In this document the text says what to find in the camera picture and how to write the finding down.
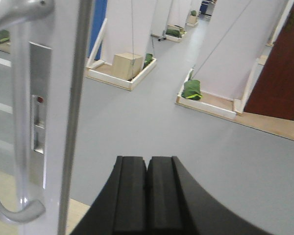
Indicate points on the green sandbag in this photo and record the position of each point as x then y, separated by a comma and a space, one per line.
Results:
191, 90

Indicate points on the light wooden cube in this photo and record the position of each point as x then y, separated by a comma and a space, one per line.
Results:
126, 65

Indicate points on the brown wooden door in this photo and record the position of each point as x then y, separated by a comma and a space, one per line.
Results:
273, 93

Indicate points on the white base frame with cube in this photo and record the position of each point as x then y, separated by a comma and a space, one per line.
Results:
100, 70

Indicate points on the white wooden base frame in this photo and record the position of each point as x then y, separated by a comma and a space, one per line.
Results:
218, 106

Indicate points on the silver door lock plate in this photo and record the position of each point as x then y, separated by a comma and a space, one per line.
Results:
40, 117

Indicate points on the white framed sliding glass door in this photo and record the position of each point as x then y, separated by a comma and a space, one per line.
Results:
66, 32

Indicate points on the blue door panel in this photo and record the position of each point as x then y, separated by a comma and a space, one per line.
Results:
100, 7

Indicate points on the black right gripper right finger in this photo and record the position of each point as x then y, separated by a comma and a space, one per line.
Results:
178, 205

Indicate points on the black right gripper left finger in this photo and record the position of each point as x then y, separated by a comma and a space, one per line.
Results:
120, 207

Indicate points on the silver door pull handle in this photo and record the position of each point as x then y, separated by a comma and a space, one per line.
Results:
12, 13

